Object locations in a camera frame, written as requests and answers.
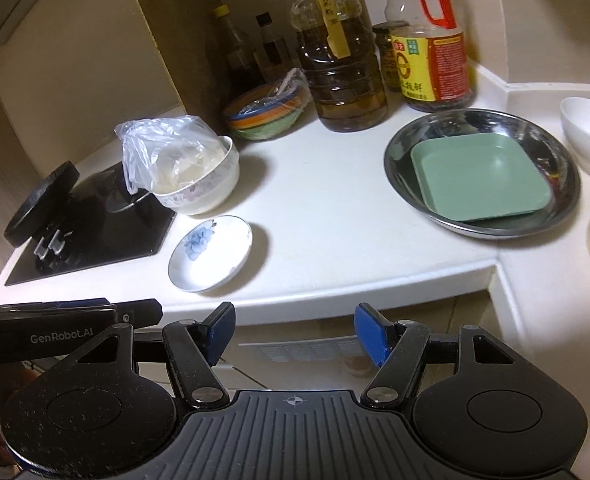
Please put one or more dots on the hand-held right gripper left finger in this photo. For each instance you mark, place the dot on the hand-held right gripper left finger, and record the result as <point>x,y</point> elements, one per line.
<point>218,332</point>

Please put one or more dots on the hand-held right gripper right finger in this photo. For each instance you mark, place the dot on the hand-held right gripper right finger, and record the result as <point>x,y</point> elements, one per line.
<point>371,335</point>

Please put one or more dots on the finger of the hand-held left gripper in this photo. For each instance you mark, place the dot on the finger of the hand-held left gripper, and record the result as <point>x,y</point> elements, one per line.
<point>75,316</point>

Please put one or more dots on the stack of colourful bowls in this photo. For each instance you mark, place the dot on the stack of colourful bowls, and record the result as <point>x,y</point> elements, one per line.
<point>265,122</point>

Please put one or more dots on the white saucer blue flower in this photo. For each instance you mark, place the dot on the white saucer blue flower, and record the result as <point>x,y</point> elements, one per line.
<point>220,265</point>

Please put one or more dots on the white cabinet front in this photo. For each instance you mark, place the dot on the white cabinet front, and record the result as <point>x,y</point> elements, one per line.
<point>300,332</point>

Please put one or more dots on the black glass cooktop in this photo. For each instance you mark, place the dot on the black glass cooktop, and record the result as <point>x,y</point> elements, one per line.
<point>110,232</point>

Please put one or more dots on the white floral bowl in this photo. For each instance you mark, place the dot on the white floral bowl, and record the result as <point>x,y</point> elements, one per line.
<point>205,191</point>

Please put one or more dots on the clear plastic bag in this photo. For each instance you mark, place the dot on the clear plastic bag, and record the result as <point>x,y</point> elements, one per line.
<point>160,155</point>

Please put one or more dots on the green square plate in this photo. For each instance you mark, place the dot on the green square plate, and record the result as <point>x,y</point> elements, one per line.
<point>480,175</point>

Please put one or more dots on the round container lower left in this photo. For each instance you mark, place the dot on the round container lower left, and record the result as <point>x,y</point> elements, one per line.
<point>475,124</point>

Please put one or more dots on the clear plastic wrap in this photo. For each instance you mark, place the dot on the clear plastic wrap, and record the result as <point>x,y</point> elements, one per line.
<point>287,85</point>

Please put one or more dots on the large clear oil bottle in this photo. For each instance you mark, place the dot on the large clear oil bottle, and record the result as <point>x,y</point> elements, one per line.
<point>342,75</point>

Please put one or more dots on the dark glass bottle yellow cap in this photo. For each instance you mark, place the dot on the dark glass bottle yellow cap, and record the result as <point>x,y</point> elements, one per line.
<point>235,60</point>

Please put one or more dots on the small jar dark lid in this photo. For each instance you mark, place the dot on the small jar dark lid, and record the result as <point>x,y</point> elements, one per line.
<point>387,55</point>

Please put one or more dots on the dark glass bottle black cap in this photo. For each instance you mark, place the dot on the dark glass bottle black cap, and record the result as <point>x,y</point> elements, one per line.
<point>272,50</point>

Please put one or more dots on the white ceramic bowl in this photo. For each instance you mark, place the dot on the white ceramic bowl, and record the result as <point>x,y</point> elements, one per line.
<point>582,130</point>

